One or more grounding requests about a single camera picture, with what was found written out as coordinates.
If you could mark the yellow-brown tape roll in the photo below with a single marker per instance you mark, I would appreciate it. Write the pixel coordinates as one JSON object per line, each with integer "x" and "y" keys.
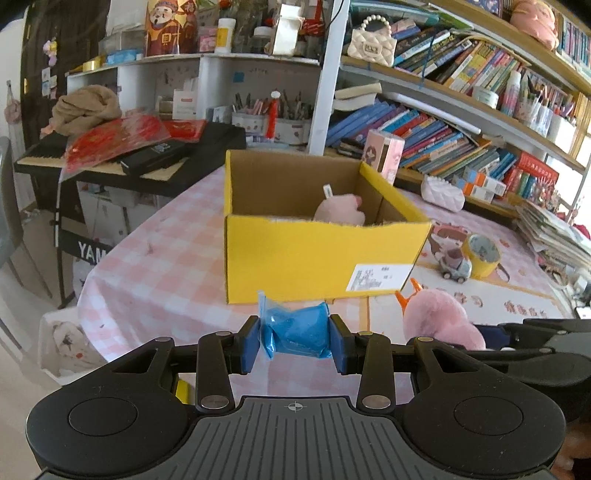
{"x": 480, "y": 267}

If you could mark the row of colourful books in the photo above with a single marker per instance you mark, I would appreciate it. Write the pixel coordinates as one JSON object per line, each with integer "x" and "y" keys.
{"x": 425, "y": 138}

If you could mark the row of shelf books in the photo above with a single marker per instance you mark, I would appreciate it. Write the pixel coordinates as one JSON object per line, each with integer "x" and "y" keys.
{"x": 461, "y": 55}

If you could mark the white bottle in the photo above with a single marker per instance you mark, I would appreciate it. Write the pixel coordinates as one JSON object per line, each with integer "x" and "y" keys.
{"x": 225, "y": 37}

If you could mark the long black box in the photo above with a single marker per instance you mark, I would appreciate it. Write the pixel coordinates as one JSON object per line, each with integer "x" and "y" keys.
{"x": 152, "y": 159}

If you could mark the pen cups with pens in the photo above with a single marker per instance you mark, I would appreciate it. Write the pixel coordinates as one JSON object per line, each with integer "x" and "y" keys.
{"x": 295, "y": 122}

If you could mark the black keyboard stand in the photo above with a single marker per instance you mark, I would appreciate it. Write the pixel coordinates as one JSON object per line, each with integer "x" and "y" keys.
{"x": 83, "y": 240}

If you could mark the white pen holder box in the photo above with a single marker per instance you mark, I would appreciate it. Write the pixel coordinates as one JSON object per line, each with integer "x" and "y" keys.
{"x": 561, "y": 134}

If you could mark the small grey toy car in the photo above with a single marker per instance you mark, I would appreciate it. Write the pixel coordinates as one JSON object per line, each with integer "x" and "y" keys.
{"x": 455, "y": 267}

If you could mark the white quilted handbag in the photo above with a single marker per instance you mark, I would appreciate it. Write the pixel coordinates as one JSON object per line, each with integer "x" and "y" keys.
{"x": 371, "y": 44}

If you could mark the yellow cardboard box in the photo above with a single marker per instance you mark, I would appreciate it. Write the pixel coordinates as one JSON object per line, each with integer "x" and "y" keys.
{"x": 286, "y": 258}

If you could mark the red envelope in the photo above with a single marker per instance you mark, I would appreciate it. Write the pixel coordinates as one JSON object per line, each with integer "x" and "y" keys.
{"x": 187, "y": 129}

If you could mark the white side shelf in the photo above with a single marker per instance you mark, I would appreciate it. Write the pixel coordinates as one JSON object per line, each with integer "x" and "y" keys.
{"x": 138, "y": 78}

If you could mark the pink plush with orange feet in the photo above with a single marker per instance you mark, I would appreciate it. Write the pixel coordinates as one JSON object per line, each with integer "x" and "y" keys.
{"x": 438, "y": 314}

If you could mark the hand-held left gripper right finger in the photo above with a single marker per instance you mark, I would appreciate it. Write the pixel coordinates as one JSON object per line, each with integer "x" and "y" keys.
{"x": 340, "y": 346}

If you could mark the orange and blue box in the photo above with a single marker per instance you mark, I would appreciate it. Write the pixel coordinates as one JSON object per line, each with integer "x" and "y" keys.
{"x": 485, "y": 180}
{"x": 473, "y": 190}

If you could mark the grey chair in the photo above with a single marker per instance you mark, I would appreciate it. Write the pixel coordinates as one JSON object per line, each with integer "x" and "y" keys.
{"x": 11, "y": 230}

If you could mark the pink plush pig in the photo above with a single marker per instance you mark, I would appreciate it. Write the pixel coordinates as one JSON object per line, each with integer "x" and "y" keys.
{"x": 339, "y": 210}

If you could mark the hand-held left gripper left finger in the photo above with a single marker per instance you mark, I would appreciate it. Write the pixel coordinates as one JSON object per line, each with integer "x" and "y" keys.
{"x": 249, "y": 346}

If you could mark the blue plastic packet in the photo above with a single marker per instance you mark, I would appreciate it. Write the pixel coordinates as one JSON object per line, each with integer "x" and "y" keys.
{"x": 295, "y": 330}

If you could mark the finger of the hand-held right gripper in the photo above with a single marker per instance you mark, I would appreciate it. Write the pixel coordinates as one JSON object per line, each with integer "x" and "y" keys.
{"x": 521, "y": 337}

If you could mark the brown cloth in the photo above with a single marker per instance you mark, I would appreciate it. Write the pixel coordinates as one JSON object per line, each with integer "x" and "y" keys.
{"x": 85, "y": 110}

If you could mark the white paper bag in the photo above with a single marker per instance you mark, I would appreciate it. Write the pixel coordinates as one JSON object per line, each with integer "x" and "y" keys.
{"x": 288, "y": 30}

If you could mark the black electric keyboard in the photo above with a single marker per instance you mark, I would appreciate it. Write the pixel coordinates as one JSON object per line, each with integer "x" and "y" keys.
{"x": 207, "y": 147}

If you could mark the red boxed book set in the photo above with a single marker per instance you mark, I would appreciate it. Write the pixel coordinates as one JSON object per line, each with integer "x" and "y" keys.
{"x": 531, "y": 177}

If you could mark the white bookshelf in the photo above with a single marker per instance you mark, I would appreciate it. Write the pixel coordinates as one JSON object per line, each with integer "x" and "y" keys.
{"x": 330, "y": 69}

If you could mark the stack of papers and notebooks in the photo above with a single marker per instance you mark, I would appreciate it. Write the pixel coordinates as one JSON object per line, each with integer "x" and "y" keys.
{"x": 554, "y": 235}

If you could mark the white printed bag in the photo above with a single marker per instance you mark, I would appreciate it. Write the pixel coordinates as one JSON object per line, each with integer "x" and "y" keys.
{"x": 69, "y": 344}

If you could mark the pink cartoon humidifier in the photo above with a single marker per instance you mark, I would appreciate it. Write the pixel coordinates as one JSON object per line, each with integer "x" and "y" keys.
{"x": 385, "y": 157}

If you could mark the red packets in plastic bag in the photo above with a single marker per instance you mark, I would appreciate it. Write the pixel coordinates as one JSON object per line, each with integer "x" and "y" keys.
{"x": 111, "y": 143}

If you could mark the pink plush on shelf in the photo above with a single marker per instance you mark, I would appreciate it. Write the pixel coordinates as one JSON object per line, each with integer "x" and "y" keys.
{"x": 533, "y": 21}

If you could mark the red fortune god figure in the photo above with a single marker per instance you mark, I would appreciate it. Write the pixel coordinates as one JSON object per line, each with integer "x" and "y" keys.
{"x": 168, "y": 30}

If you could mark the white quilted pouch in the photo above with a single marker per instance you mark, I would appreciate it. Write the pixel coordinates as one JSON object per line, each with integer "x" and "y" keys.
{"x": 443, "y": 194}

